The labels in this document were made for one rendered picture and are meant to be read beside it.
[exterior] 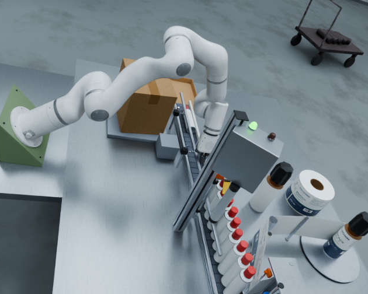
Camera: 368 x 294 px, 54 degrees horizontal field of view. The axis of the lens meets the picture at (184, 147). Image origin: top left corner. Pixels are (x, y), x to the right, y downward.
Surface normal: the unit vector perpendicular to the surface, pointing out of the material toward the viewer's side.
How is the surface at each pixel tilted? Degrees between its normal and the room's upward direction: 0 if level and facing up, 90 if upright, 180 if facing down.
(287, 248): 0
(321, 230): 90
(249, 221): 0
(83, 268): 0
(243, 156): 90
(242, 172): 90
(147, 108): 90
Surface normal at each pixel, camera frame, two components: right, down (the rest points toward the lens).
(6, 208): 0.33, -0.70
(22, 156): 0.11, 0.70
